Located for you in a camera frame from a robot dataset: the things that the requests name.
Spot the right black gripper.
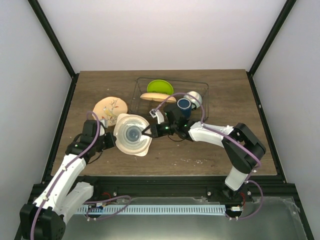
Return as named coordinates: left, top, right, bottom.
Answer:
left=141, top=122, right=177, bottom=140

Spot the white grey swirl bowl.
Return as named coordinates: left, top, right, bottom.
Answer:
left=113, top=113, right=152, bottom=157

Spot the orange bowl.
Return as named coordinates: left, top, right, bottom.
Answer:
left=140, top=92, right=177, bottom=103

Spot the dark blue mug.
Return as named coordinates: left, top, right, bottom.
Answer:
left=176, top=98, right=197, bottom=119

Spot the lime green plate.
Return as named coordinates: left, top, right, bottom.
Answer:
left=146, top=79, right=174, bottom=95

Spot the black wire dish rack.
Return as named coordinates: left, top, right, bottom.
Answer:
left=129, top=77, right=209, bottom=121

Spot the pale green bowl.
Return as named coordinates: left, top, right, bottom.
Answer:
left=183, top=91, right=203, bottom=110

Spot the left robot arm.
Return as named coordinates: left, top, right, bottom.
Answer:
left=19, top=119, right=115, bottom=240

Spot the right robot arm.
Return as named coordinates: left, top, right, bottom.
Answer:
left=141, top=103, right=266, bottom=202

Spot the light blue slotted strip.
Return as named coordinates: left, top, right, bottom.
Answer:
left=75, top=204, right=226, bottom=216

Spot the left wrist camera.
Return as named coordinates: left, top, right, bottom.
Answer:
left=99, top=118, right=109, bottom=129

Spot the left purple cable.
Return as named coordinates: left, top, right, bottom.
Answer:
left=29, top=111, right=132, bottom=240

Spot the purple cable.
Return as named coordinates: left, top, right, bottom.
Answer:
left=152, top=92, right=264, bottom=221
left=29, top=111, right=132, bottom=240

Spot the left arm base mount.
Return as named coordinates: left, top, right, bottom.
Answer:
left=84, top=191, right=118, bottom=204

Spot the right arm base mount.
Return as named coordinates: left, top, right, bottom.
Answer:
left=205, top=183, right=253, bottom=204

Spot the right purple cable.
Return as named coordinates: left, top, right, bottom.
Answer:
left=152, top=92, right=264, bottom=221

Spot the black aluminium frame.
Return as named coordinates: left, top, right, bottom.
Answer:
left=27, top=0, right=314, bottom=240

